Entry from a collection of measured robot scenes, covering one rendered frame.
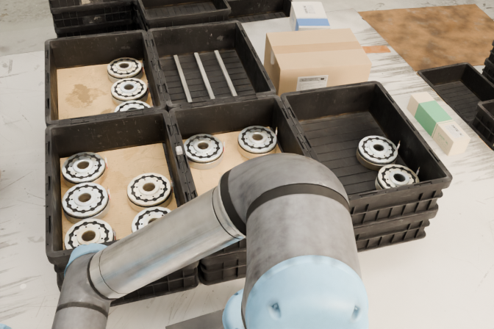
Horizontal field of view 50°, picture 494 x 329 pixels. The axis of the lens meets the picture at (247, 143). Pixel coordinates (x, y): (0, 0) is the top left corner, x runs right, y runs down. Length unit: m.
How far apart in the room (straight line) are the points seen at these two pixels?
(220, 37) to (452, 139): 0.79
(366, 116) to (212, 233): 0.98
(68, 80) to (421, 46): 2.49
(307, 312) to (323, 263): 0.05
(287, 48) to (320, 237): 1.27
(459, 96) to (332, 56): 1.15
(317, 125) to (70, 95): 0.72
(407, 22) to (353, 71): 2.15
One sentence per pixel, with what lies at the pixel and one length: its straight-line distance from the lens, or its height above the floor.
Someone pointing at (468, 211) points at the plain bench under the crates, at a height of 0.70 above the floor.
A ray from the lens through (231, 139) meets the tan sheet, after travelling 1.42.
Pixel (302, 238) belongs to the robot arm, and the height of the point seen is 1.38.
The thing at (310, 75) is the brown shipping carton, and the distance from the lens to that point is 1.68.
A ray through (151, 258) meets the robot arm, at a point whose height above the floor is 1.20.
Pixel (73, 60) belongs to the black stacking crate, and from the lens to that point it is 1.72.
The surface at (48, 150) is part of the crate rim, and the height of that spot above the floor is 0.93.
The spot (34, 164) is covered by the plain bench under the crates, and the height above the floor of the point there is 0.70.
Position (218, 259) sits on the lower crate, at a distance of 1.19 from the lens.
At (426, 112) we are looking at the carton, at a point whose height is 0.76.
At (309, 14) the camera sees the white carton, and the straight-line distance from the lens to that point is 2.10.
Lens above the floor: 1.79
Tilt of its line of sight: 43 degrees down
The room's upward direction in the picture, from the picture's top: 4 degrees clockwise
